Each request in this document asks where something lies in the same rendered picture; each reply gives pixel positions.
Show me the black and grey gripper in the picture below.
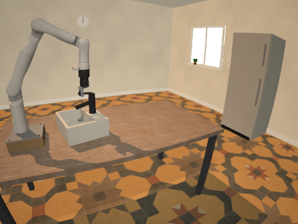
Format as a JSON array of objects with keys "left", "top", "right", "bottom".
[{"left": 72, "top": 62, "right": 90, "bottom": 97}]

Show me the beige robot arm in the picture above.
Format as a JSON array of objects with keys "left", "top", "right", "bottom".
[{"left": 6, "top": 18, "right": 90, "bottom": 133}]

